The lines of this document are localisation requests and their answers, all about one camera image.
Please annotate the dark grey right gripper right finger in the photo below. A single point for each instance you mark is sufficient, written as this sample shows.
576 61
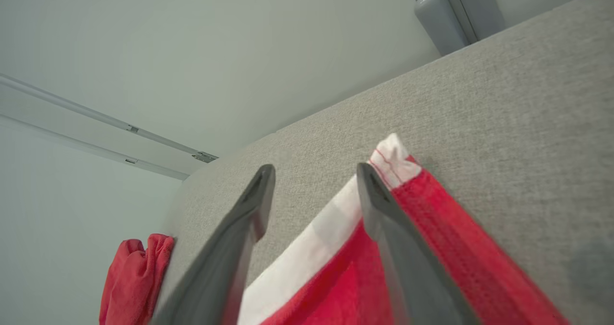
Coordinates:
412 277

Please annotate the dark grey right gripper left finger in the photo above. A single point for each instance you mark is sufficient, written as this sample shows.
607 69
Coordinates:
216 277

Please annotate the red shirt with white sleeves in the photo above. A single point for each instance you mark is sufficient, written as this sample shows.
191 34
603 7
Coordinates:
479 267

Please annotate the red garment with elastic hem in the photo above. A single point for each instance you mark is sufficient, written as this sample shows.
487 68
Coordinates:
129 282

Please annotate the grey cylindrical bumper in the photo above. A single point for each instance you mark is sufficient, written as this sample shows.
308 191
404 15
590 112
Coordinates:
439 25

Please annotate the grey wall track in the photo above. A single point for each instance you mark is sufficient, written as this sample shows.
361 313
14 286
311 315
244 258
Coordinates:
204 157

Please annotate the grey vertical door frame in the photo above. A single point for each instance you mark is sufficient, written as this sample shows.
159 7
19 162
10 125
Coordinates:
475 4

